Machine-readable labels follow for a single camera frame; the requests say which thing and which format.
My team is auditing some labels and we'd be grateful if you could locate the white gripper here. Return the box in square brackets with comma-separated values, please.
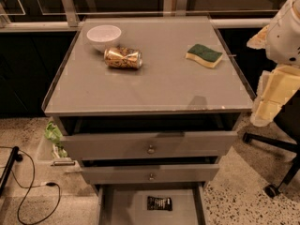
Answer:
[247, 25, 300, 127]

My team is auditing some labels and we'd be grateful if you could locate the black rxbar chocolate wrapper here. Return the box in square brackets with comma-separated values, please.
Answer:
[147, 196, 173, 211]

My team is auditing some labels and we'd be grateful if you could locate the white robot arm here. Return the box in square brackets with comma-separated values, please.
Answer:
[247, 0, 300, 127]

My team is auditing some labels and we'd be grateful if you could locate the grey drawer cabinet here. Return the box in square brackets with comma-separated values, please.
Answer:
[41, 15, 257, 225]

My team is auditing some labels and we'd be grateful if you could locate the grey top drawer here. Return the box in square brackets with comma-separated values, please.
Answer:
[61, 131, 237, 160]

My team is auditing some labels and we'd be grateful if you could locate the grey drawer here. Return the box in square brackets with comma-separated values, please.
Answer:
[82, 164, 219, 185]
[97, 184, 209, 225]
[61, 131, 237, 160]

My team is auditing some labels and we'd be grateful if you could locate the grey middle drawer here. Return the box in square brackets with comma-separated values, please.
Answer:
[82, 164, 219, 185]

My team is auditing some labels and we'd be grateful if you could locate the grey bottom drawer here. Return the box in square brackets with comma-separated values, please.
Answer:
[97, 184, 209, 225]

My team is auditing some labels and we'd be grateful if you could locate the black office chair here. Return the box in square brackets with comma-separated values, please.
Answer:
[243, 91, 300, 198]

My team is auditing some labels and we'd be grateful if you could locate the green yellow sponge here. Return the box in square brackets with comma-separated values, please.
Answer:
[186, 44, 223, 68]

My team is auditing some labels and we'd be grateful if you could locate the gold crushed soda can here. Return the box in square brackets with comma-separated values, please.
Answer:
[104, 47, 143, 69]

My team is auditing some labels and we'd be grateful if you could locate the white ceramic bowl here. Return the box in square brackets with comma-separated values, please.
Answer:
[86, 25, 122, 53]

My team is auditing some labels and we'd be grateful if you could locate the green bag in bin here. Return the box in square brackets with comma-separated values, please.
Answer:
[44, 121, 68, 158]

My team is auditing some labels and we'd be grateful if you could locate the clear plastic bin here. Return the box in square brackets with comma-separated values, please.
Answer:
[36, 125, 81, 173]

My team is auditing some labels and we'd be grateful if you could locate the black stand leg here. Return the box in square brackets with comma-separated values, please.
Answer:
[0, 146, 19, 196]

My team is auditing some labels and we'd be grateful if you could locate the metal window rail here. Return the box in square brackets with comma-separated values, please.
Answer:
[0, 18, 271, 33]

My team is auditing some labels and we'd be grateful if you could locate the black cable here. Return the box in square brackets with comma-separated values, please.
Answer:
[0, 146, 62, 225]

